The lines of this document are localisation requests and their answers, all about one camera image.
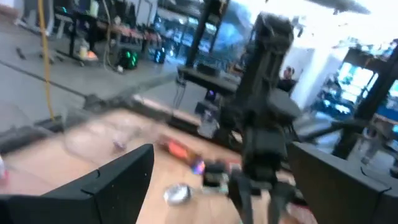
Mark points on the iridescent rainbow spoon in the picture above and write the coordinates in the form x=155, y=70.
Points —
x=198, y=166

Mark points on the wide clear plastic bin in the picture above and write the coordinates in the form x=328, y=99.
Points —
x=93, y=140

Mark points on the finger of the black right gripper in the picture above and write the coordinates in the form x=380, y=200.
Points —
x=280, y=205
x=242, y=202

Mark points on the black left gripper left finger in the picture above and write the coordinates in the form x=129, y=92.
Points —
x=109, y=199

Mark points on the wooden-top office desk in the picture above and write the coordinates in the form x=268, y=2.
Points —
x=130, y=32

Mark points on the green-lit computer tower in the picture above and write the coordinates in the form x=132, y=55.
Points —
x=129, y=59

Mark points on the black side table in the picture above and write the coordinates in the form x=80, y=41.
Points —
x=205, y=79

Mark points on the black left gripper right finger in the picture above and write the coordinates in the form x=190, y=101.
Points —
x=342, y=199

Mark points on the person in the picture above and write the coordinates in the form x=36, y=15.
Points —
x=287, y=79

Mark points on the orange candy bar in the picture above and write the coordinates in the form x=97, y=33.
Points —
x=177, y=151

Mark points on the silver spoon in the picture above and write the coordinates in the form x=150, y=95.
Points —
x=178, y=194

